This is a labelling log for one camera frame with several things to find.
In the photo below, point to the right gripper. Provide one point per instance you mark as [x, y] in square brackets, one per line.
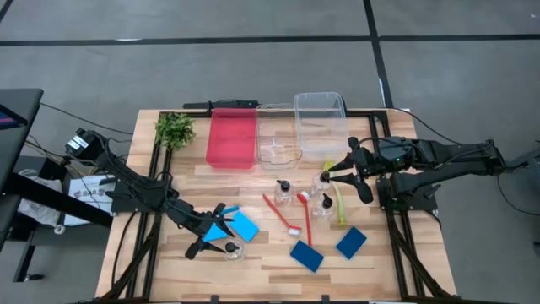
[369, 162]

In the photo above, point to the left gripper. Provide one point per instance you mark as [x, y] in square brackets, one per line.
[190, 217]

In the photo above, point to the blue scrub sponge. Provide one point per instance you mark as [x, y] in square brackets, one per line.
[306, 256]
[244, 226]
[213, 234]
[351, 243]

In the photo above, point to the clear soap pump bottle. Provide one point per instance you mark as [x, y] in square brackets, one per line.
[283, 195]
[231, 247]
[317, 186]
[324, 209]

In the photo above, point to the yellow-green dish brush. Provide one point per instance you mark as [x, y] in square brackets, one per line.
[329, 165]

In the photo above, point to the red dish brush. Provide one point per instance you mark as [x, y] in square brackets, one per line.
[296, 231]
[303, 197]

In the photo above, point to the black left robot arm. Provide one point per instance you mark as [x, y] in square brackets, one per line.
[126, 177]

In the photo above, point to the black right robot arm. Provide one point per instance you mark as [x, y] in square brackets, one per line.
[455, 160]

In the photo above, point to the tall clear plastic bin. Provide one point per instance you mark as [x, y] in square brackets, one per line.
[321, 122]

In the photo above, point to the black table edge clip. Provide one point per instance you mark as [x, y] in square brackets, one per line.
[214, 300]
[325, 300]

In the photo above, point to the pink plastic bin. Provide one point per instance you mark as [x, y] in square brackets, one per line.
[231, 139]

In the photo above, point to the green plant in white pot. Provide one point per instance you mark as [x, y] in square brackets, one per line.
[175, 131]

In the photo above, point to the black power strip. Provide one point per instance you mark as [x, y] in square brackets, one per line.
[228, 104]

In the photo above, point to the white plastic bag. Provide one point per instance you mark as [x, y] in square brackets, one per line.
[38, 209]

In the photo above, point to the black floor stand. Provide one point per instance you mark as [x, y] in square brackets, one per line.
[527, 160]

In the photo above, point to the dark laptop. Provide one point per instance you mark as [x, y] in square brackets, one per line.
[8, 120]

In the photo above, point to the black side desk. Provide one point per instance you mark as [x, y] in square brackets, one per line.
[19, 101]

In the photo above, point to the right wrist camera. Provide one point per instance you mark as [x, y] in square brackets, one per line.
[396, 150]

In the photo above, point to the black aluminium table frame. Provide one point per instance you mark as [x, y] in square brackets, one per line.
[379, 115]

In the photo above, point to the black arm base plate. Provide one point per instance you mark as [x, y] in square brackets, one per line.
[411, 204]
[122, 204]

